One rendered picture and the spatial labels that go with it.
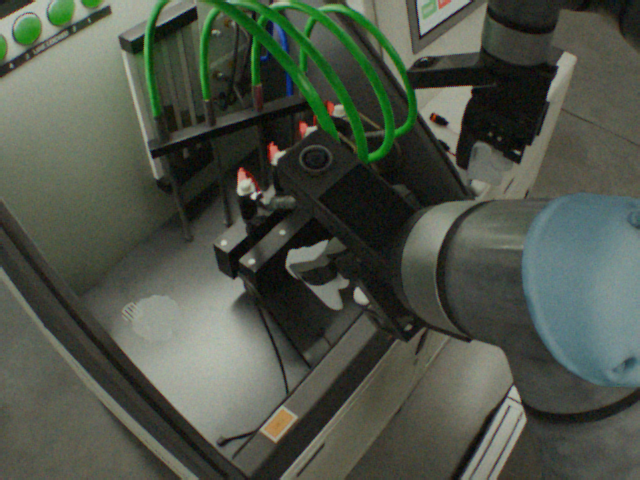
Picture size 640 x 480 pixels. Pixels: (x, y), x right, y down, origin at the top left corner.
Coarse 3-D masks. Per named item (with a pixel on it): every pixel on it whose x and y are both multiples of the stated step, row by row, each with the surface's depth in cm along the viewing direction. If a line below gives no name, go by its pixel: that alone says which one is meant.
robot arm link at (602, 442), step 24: (528, 408) 23; (600, 408) 20; (624, 408) 20; (552, 432) 22; (576, 432) 21; (600, 432) 20; (624, 432) 20; (552, 456) 23; (576, 456) 21; (600, 456) 21; (624, 456) 20
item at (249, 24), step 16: (160, 0) 64; (208, 0) 58; (224, 0) 58; (240, 16) 57; (256, 32) 57; (144, 48) 74; (272, 48) 57; (288, 64) 57; (304, 80) 58; (304, 96) 59; (160, 112) 85; (320, 112) 59
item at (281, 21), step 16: (240, 0) 67; (208, 16) 73; (272, 16) 65; (208, 32) 76; (288, 32) 65; (208, 48) 80; (304, 48) 66; (320, 64) 66; (208, 80) 85; (336, 80) 67; (208, 96) 87; (208, 112) 90; (352, 112) 68; (352, 128) 70
